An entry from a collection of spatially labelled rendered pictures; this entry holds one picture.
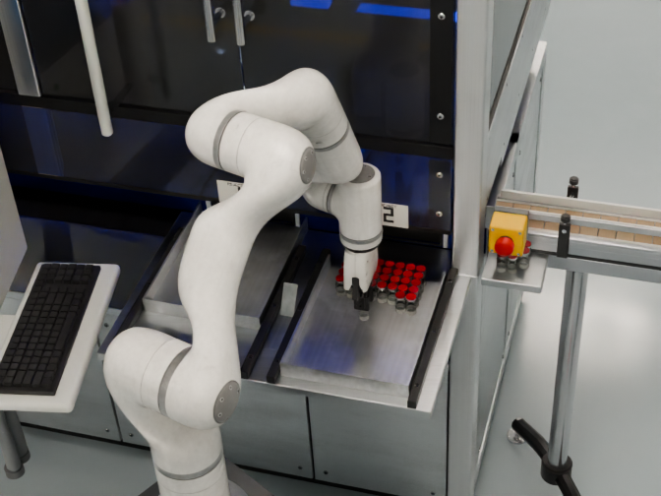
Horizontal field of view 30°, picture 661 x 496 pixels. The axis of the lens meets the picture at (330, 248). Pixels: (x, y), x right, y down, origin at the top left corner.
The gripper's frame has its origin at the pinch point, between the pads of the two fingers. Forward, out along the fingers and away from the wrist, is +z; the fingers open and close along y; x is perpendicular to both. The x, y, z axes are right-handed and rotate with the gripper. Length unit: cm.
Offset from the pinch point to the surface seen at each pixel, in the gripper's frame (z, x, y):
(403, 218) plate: -7.6, 4.2, -17.6
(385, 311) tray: 5.7, 3.7, -2.9
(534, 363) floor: 94, 27, -83
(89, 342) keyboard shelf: 14, -58, 14
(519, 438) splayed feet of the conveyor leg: 93, 28, -52
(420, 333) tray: 5.7, 12.3, 1.7
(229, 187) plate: -9.5, -34.5, -17.3
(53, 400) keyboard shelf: 14, -58, 31
